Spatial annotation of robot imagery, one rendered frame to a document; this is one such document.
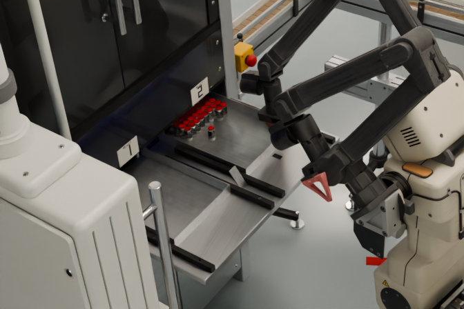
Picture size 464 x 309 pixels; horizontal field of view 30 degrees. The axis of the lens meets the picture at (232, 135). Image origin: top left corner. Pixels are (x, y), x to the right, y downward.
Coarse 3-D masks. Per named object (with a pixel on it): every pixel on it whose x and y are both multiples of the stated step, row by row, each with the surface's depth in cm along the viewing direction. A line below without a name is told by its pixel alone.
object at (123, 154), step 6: (126, 144) 247; (132, 144) 249; (120, 150) 246; (126, 150) 248; (132, 150) 250; (138, 150) 253; (120, 156) 246; (126, 156) 249; (132, 156) 251; (120, 162) 247
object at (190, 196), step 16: (144, 160) 267; (160, 160) 265; (144, 176) 261; (160, 176) 260; (176, 176) 260; (192, 176) 259; (208, 176) 254; (144, 192) 255; (176, 192) 254; (192, 192) 254; (208, 192) 253; (224, 192) 250; (144, 208) 250; (176, 208) 249; (192, 208) 249; (208, 208) 245; (144, 224) 240; (176, 224) 244; (192, 224) 240; (176, 240) 236
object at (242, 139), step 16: (208, 96) 289; (240, 112) 282; (256, 112) 279; (224, 128) 276; (240, 128) 276; (256, 128) 275; (176, 144) 270; (192, 144) 271; (208, 144) 271; (224, 144) 270; (240, 144) 270; (256, 144) 269; (272, 144) 264; (224, 160) 259; (240, 160) 264; (256, 160) 259
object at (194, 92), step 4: (204, 80) 270; (200, 84) 268; (204, 84) 270; (196, 88) 267; (200, 88) 269; (204, 88) 271; (208, 88) 273; (192, 92) 266; (196, 92) 268; (200, 92) 270; (204, 92) 272; (208, 92) 274; (192, 96) 267; (196, 96) 269; (192, 100) 268; (196, 100) 269; (192, 104) 268
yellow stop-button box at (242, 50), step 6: (234, 42) 288; (240, 42) 288; (234, 48) 285; (240, 48) 285; (246, 48) 285; (252, 48) 286; (240, 54) 282; (246, 54) 285; (240, 60) 283; (240, 66) 285; (246, 66) 287
